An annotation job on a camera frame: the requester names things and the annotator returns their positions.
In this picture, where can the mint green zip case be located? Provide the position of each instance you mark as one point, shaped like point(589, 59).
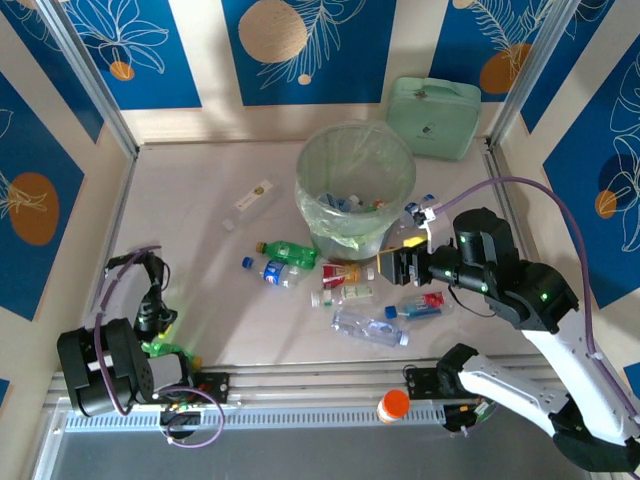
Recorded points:
point(435, 120)

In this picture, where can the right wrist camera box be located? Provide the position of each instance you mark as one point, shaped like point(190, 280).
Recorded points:
point(429, 220)

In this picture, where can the green labelled soda bottle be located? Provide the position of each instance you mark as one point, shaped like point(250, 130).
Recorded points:
point(292, 253)

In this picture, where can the blue cap blue label bottle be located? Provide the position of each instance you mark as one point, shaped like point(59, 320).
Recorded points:
point(410, 206)

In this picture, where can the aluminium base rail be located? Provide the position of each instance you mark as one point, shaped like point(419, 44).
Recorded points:
point(320, 382)

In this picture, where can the Pepsi label clear bottle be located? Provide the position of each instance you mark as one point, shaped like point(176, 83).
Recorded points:
point(277, 274)

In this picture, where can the red yellow crushed bottle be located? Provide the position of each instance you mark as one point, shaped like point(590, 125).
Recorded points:
point(340, 274)

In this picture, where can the orange lid pill bottle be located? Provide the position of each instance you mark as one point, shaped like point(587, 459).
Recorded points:
point(393, 402)

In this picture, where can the red and blue label bottle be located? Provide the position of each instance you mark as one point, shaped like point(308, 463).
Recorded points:
point(417, 305)

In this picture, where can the small green label bottle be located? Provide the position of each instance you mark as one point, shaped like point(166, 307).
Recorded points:
point(357, 293)

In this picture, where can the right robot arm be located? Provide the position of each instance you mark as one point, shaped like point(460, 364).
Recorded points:
point(565, 370)

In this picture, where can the large clear water bottle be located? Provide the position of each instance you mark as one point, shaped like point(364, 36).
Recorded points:
point(367, 327)

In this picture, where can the translucent green trash bin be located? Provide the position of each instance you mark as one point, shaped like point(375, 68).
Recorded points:
point(312, 215)
point(340, 250)

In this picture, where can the green bottle yellow cap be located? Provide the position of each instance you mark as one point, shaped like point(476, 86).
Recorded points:
point(160, 347)

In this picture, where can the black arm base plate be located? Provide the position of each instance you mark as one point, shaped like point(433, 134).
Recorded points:
point(419, 385)
point(217, 387)

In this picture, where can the grey metal sheet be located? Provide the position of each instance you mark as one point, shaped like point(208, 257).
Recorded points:
point(320, 455)

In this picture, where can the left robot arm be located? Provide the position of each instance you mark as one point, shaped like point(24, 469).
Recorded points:
point(115, 360)

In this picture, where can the aluminium side rail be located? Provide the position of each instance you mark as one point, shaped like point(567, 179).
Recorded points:
point(492, 160)

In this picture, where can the clear square tube bottle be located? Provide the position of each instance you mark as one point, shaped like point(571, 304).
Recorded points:
point(252, 196)

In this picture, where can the aluminium frame post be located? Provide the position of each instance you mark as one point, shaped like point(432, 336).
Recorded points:
point(90, 80)
point(530, 70)

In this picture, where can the black electronics module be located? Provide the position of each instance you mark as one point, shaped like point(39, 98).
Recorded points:
point(457, 420)
point(180, 425)

